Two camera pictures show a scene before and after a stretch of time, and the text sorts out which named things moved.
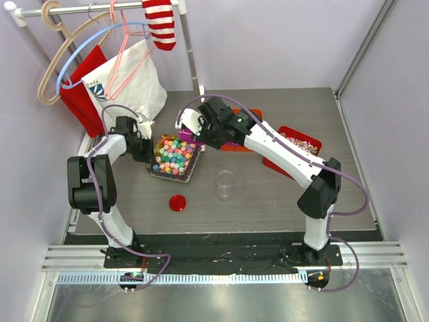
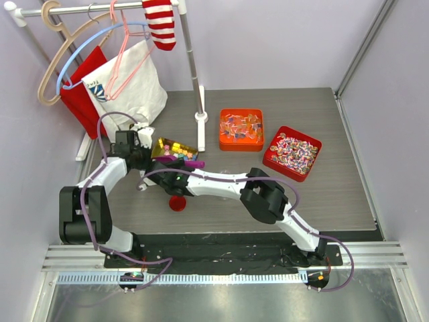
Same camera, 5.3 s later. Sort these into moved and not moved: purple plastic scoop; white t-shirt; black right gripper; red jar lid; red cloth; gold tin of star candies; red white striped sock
Moved: black right gripper; purple plastic scoop; gold tin of star candies
Not moved: red white striped sock; red jar lid; white t-shirt; red cloth
